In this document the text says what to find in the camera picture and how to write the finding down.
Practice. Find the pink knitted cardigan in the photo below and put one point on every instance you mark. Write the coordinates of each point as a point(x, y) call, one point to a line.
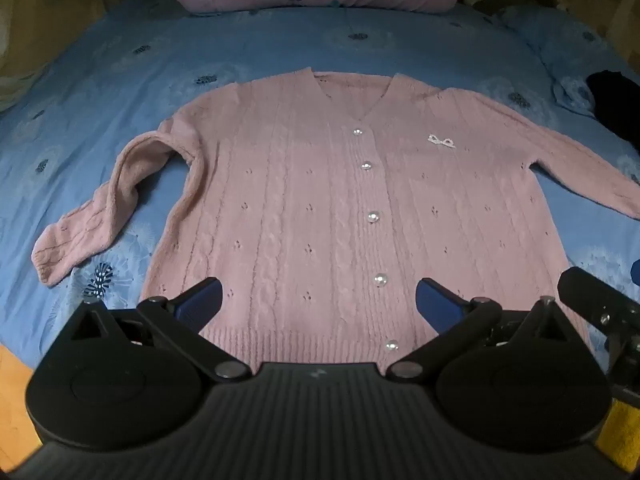
point(310, 180)

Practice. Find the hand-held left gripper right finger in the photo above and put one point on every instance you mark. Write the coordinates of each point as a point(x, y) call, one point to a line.
point(436, 302)

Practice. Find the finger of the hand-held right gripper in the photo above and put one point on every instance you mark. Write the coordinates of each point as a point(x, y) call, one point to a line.
point(592, 297)

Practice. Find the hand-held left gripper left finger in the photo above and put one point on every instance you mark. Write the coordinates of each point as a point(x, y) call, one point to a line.
point(202, 300)

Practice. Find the blue floral pillow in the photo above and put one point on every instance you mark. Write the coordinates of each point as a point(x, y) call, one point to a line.
point(555, 40)

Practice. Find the black cloth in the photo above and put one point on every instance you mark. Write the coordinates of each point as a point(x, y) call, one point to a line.
point(612, 105)

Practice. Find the blue floral bed sheet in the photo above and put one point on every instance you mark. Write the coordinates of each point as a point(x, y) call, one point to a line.
point(125, 60)

